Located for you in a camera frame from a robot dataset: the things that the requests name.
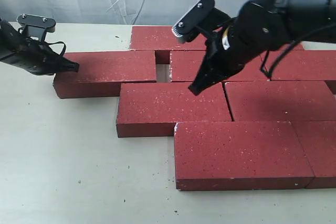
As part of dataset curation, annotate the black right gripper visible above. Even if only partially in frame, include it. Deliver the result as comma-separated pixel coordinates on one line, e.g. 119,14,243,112
188,22,266,95

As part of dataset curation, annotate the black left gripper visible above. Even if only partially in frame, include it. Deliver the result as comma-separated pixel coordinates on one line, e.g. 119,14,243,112
1,35,80,75

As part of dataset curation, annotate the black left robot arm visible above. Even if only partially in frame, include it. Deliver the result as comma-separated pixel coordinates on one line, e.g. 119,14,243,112
1,19,79,76

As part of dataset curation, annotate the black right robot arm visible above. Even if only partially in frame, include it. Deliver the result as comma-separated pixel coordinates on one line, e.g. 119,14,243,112
183,0,335,95

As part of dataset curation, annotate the red brick third row right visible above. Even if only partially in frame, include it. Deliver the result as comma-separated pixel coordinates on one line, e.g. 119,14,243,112
224,81,335,121

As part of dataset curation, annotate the red brick back row left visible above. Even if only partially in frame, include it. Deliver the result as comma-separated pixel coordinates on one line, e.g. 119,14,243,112
130,26,205,64

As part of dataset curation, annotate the red brick second row right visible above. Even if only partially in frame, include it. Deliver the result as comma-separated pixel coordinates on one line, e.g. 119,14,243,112
272,50,335,94

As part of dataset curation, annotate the red brick front row left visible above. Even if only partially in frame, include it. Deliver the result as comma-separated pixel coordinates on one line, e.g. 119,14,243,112
174,122,314,191

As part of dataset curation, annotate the red brick back row right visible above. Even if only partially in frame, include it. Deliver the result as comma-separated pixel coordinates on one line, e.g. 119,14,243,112
279,43,304,50

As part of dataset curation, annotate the red brick front row right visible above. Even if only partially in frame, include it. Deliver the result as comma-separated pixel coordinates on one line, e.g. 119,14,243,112
292,121,335,189

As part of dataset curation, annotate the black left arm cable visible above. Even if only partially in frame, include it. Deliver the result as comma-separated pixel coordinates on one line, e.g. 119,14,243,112
25,36,67,63

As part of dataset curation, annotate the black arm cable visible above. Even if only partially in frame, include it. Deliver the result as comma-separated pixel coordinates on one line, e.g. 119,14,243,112
259,23,336,79
25,36,67,63

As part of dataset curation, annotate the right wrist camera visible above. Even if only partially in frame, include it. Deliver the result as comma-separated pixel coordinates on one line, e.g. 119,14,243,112
172,0,231,44

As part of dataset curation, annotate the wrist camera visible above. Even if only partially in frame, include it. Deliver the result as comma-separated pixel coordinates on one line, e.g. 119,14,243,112
17,14,56,41
172,0,231,44

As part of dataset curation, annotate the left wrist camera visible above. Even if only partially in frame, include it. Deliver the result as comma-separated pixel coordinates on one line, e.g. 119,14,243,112
17,14,56,41

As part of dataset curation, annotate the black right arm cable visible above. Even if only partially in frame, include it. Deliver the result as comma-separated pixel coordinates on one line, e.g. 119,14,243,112
259,23,336,79

